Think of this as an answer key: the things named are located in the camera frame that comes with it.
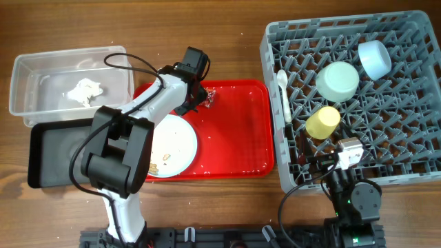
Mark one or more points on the yellow plastic cup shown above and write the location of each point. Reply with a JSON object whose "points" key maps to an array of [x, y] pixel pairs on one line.
{"points": [[323, 123]]}

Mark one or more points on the red candy wrapper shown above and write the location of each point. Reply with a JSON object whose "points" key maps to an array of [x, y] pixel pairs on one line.
{"points": [[209, 101]]}

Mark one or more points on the white tissue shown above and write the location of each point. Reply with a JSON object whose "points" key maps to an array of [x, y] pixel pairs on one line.
{"points": [[84, 91]]}

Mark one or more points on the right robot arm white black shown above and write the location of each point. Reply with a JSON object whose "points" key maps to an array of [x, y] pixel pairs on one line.
{"points": [[356, 202]]}

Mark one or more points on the peanuts on plate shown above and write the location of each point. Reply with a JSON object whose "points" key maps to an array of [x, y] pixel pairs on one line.
{"points": [[159, 164]]}

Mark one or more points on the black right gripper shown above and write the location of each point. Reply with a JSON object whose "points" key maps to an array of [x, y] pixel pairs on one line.
{"points": [[322, 162]]}

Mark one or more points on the pale green bowl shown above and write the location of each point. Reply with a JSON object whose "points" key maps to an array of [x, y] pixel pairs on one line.
{"points": [[337, 82]]}

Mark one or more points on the clear plastic bin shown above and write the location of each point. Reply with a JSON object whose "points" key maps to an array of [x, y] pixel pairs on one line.
{"points": [[41, 81]]}

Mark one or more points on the grey dishwasher rack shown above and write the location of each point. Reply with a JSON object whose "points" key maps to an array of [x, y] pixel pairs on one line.
{"points": [[397, 117]]}

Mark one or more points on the white plastic spoon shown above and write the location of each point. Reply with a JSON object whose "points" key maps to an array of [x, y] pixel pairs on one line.
{"points": [[282, 81]]}

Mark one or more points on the red plastic tray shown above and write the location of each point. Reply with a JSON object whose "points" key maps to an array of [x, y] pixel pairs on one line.
{"points": [[234, 133]]}

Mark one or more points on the light blue plate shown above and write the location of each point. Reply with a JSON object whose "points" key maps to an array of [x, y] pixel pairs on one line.
{"points": [[175, 136]]}

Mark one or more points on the light blue bowl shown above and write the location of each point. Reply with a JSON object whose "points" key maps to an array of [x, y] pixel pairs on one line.
{"points": [[375, 59]]}

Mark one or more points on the black plastic bin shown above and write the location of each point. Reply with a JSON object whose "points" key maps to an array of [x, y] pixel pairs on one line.
{"points": [[52, 146]]}

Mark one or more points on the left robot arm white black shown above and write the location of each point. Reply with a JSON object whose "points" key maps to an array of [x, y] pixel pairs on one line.
{"points": [[112, 161]]}

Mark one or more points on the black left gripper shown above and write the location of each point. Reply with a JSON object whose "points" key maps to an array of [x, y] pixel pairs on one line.
{"points": [[183, 108]]}

